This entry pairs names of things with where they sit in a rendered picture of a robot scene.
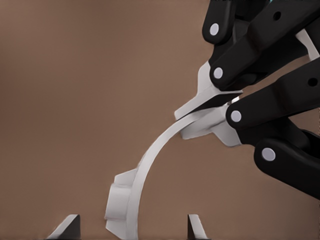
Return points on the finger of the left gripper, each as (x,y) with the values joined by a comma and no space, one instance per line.
(240,57)
(272,105)

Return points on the white drainage pipe clamp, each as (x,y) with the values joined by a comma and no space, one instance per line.
(117,197)

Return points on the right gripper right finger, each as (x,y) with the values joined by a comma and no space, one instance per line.
(196,228)

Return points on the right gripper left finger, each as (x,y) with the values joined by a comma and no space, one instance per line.
(71,228)

